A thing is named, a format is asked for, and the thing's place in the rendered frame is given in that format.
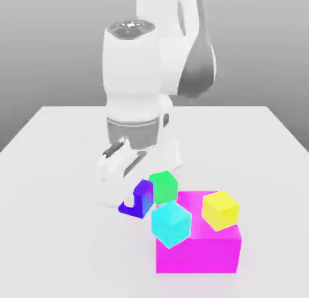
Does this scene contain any small blue cube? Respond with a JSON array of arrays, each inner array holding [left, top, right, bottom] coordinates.
[[118, 179, 155, 220]]

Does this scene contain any small cyan cube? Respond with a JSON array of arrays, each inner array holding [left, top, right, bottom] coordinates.
[[151, 201, 193, 250]]

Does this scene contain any small green cube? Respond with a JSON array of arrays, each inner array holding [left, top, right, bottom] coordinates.
[[148, 170, 179, 206]]

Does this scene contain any large magenta box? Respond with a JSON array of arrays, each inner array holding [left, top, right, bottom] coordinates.
[[155, 190, 243, 275]]

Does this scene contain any small yellow cube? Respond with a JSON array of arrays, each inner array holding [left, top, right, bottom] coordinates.
[[201, 190, 240, 232]]

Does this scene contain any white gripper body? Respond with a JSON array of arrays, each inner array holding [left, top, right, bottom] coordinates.
[[95, 147, 151, 208]]

